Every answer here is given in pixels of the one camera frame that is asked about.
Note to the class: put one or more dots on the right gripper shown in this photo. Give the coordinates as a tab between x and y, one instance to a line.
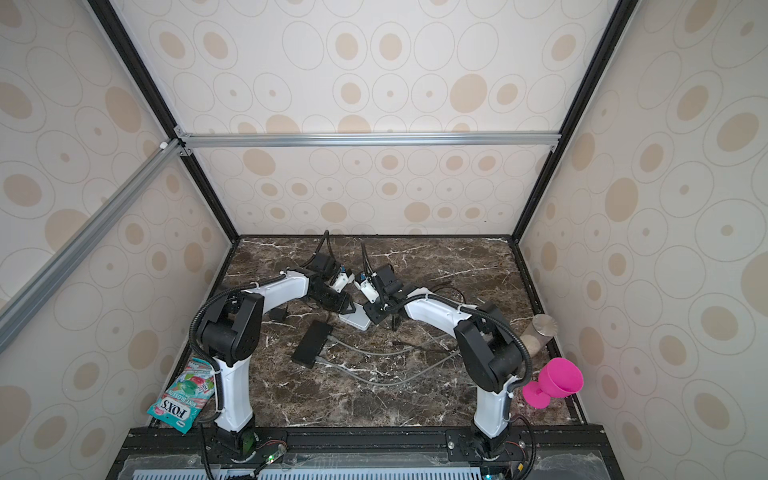
369	308

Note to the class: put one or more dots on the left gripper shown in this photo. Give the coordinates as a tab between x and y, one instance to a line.
344	303

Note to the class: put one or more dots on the white rectangular box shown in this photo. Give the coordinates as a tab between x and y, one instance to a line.
356	317

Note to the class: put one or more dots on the black network switch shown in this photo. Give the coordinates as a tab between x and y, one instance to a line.
312	344

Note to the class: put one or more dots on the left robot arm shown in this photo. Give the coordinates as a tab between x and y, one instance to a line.
226	331

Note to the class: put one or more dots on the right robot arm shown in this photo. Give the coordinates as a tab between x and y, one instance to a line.
495	358

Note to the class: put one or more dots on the black power adapter near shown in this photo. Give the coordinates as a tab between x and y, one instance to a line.
279	314

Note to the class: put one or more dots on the aluminium crossbar back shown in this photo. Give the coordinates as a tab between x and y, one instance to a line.
387	139

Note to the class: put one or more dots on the aluminium crossbar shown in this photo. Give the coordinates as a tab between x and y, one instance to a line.
22	308
387	139

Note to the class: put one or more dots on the pink silicone funnel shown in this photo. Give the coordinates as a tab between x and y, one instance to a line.
559	378

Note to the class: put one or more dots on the green snack packet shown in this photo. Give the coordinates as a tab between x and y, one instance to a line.
180	405

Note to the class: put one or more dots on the aluminium crossbar left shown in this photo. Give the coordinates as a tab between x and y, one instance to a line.
22	308

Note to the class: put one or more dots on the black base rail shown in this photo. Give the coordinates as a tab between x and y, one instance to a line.
521	452

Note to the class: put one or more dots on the black corner frame post left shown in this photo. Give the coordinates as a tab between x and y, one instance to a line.
107	17

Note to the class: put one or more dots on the black corner frame post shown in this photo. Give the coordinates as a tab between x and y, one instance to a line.
616	26
107	17

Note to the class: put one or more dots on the black corner frame post right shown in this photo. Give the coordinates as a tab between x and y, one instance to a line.
616	26

